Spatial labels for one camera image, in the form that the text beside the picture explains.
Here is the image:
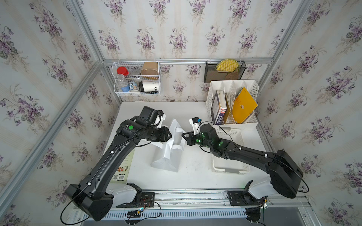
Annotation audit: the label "white plastic file organizer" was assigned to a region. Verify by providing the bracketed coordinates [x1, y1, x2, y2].
[206, 80, 259, 130]

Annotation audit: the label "green printed booklet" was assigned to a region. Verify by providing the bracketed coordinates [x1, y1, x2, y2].
[110, 150, 135, 184]

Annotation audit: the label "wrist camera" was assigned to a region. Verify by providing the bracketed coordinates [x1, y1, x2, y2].
[189, 117, 201, 135]
[157, 110, 166, 129]

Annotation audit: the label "white insulated delivery bag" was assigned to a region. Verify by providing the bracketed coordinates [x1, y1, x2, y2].
[151, 119, 186, 172]

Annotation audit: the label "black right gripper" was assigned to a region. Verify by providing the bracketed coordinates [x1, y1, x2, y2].
[179, 130, 212, 150]

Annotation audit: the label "white black cylinder can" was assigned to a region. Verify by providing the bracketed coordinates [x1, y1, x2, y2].
[139, 81, 160, 93]

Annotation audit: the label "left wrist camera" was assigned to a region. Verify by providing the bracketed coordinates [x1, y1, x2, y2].
[157, 110, 166, 129]

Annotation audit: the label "black mesh wall holder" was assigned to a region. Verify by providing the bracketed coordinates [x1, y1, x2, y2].
[204, 61, 246, 83]

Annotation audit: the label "white wire wall basket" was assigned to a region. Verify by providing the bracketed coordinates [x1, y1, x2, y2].
[111, 60, 161, 97]

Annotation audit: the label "yellow folder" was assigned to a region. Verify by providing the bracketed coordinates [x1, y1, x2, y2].
[232, 88, 258, 124]

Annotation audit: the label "clear plastic bottle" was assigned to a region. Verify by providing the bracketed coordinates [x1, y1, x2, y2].
[115, 74, 130, 93]

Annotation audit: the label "purple white book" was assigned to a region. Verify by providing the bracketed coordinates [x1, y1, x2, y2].
[211, 90, 227, 125]

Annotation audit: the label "aluminium rail frame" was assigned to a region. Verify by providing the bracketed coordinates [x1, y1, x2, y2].
[137, 189, 315, 209]

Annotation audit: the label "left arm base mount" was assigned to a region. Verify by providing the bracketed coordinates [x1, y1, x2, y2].
[112, 183, 155, 208]

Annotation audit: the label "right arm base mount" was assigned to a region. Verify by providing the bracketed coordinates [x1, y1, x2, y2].
[226, 180, 265, 207]

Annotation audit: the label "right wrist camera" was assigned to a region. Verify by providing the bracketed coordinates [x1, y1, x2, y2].
[189, 117, 201, 135]

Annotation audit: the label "white perforated plastic tray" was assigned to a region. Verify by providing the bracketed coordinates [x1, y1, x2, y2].
[210, 127, 251, 174]

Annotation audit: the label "beige papers in organizer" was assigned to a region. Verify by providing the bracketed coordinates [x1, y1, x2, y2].
[224, 83, 237, 124]

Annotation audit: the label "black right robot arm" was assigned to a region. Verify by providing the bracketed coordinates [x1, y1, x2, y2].
[182, 124, 303, 199]

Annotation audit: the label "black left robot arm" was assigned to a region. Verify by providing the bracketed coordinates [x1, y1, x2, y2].
[66, 106, 172, 221]

